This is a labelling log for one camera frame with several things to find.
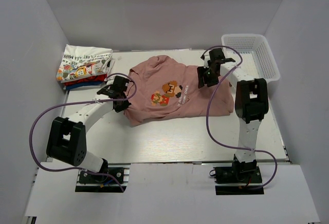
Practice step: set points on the white cartoon-print folded t-shirt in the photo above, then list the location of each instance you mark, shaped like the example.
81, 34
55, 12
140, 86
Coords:
79, 62

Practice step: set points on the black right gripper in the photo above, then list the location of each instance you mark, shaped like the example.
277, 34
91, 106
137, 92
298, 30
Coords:
201, 72

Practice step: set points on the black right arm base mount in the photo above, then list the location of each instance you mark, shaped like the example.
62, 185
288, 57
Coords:
227, 184

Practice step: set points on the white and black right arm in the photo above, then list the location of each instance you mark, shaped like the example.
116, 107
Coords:
250, 105

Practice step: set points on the white plastic mesh basket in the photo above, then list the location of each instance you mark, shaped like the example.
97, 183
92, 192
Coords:
258, 60

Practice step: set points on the pink pixel-print t-shirt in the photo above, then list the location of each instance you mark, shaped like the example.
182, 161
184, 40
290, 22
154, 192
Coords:
163, 89

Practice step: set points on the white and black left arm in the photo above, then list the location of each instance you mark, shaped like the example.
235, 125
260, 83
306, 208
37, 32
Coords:
67, 139

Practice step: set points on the blue folded t-shirt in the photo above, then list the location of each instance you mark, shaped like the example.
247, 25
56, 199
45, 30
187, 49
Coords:
83, 85

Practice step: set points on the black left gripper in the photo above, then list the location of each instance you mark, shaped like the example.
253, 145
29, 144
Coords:
124, 106

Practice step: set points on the red folded t-shirt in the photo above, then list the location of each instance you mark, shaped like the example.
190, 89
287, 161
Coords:
99, 78

